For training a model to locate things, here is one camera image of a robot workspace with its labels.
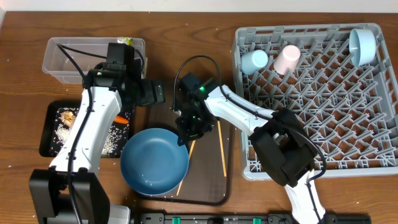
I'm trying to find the yellow foil snack wrapper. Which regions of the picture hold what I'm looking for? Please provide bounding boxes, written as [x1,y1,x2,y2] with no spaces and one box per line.
[117,37,134,46]

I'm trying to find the dark blue plate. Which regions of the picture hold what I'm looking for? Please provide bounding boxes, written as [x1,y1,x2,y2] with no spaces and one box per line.
[120,128,189,196]

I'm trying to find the orange carrot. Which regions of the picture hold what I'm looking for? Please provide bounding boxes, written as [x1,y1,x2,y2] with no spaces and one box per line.
[114,115,129,124]

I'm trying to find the white rice pile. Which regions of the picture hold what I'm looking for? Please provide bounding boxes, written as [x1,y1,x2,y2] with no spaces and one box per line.
[49,108,131,158]

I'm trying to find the brown food scrap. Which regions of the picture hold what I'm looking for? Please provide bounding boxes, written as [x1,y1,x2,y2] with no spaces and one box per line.
[60,111,76,128]

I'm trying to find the light blue cup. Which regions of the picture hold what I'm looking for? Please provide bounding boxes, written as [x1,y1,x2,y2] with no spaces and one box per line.
[241,50,268,75]

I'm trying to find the pink cup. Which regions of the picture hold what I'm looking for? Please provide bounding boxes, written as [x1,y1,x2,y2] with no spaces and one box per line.
[274,45,301,75]

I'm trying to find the light blue bowl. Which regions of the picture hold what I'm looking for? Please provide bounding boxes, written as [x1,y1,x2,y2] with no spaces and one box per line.
[349,29,376,67]

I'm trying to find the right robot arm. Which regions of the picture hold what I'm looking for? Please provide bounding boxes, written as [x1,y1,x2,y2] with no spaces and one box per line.
[172,73,325,223]

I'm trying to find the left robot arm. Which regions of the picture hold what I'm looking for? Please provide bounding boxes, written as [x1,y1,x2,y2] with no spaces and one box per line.
[29,63,165,223]

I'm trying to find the grey dishwasher rack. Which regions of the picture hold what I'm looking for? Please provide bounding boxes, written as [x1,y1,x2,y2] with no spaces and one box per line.
[232,23,397,177]

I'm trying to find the wooden chopstick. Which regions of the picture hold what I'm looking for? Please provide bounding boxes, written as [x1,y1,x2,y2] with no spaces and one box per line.
[176,139,197,197]
[217,120,227,177]

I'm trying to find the brown serving tray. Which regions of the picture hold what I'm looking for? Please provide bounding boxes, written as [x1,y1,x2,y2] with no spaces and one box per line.
[144,80,234,206]

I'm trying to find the clear plastic bin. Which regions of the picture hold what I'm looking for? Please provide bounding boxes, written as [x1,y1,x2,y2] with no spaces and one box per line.
[42,37,147,84]

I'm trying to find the black tray bin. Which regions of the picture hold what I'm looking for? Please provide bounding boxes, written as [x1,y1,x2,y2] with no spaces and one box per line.
[39,100,131,157]

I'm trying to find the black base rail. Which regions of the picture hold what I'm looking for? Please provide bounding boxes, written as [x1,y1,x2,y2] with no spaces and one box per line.
[131,213,372,224]

